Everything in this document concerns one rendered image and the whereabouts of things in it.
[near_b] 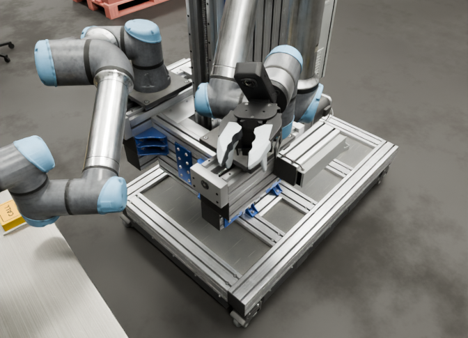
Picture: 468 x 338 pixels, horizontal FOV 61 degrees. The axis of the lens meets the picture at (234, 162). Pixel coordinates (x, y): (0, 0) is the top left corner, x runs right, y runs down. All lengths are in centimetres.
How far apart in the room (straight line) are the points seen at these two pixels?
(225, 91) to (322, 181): 125
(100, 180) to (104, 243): 128
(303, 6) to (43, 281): 82
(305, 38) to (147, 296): 131
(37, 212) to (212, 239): 101
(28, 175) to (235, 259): 106
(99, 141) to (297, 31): 53
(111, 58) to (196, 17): 39
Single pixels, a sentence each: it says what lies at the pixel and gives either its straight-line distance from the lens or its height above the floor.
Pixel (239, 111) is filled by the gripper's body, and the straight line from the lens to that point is 66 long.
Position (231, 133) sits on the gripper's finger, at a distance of 62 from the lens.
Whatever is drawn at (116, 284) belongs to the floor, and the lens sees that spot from 196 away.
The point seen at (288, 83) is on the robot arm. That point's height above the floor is 124.
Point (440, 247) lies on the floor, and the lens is 225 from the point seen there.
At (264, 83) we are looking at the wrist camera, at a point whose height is 129.
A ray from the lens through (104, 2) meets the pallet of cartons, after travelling 448.
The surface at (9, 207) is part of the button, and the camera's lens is 107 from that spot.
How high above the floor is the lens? 162
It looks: 42 degrees down
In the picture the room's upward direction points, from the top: straight up
